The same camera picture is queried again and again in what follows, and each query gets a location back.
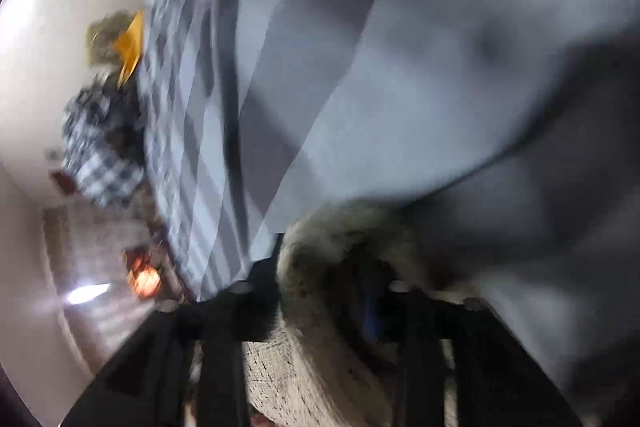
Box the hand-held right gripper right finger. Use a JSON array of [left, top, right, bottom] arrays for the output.
[[350, 279, 586, 427]]

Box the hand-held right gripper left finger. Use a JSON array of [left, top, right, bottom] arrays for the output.
[[60, 232, 287, 427]]

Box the cream striped small garment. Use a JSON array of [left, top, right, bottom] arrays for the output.
[[240, 202, 483, 427]]

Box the glowing screen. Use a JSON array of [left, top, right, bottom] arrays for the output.
[[122, 247, 164, 304]]

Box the checkered pillow pile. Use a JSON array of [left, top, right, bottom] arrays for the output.
[[61, 77, 149, 208]]

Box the blue checkered bed sheet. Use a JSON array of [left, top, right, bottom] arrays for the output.
[[142, 0, 640, 408]]

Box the yellow cloth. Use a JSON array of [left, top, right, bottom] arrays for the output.
[[114, 9, 146, 88]]

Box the beige box fan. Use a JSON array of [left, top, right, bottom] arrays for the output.
[[86, 11, 132, 68]]

